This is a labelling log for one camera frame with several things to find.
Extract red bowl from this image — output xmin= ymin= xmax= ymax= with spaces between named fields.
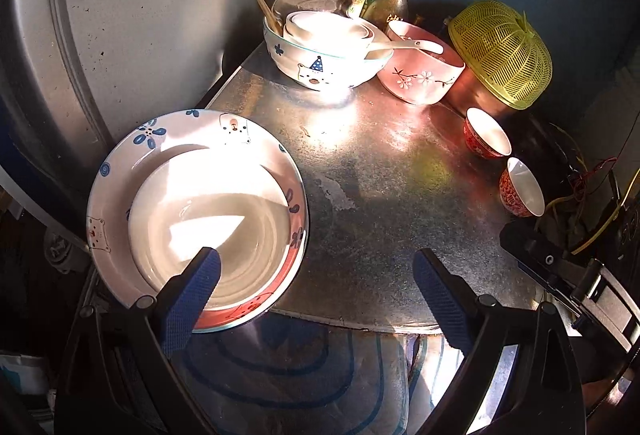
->
xmin=463 ymin=107 xmax=512 ymax=159
xmin=499 ymin=157 xmax=546 ymax=218
xmin=128 ymin=149 xmax=293 ymax=311

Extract red bowl front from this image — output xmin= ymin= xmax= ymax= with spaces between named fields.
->
xmin=463 ymin=107 xmax=512 ymax=159

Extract copper metal basin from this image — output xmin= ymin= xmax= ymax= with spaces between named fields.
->
xmin=444 ymin=67 xmax=515 ymax=120

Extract pink floral bowl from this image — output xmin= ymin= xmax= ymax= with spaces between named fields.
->
xmin=376 ymin=20 xmax=465 ymax=107

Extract yellow mesh food cover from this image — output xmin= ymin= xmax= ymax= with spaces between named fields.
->
xmin=448 ymin=0 xmax=553 ymax=110

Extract white bear pattern bowl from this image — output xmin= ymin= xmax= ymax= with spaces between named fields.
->
xmin=262 ymin=19 xmax=394 ymax=92

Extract white ceramic spoon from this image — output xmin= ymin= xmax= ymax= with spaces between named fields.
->
xmin=368 ymin=40 xmax=444 ymax=55

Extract grey refrigerator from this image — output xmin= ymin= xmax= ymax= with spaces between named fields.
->
xmin=1 ymin=0 xmax=262 ymax=221

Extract small white inner bowl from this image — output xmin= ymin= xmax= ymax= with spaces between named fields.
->
xmin=283 ymin=10 xmax=374 ymax=58

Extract red wires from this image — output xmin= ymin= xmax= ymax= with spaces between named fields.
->
xmin=549 ymin=114 xmax=640 ymax=201

